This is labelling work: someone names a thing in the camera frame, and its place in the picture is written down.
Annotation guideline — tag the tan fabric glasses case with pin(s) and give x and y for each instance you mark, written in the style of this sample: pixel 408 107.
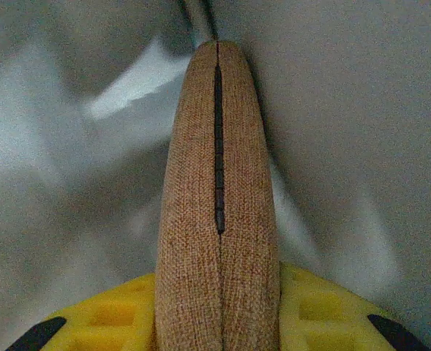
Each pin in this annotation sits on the tan fabric glasses case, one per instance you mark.
pixel 193 219

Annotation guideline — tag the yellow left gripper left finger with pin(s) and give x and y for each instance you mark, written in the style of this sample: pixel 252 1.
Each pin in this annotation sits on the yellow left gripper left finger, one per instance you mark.
pixel 101 321

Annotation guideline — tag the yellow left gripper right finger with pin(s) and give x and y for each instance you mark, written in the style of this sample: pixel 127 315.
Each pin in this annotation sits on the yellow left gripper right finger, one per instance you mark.
pixel 325 314

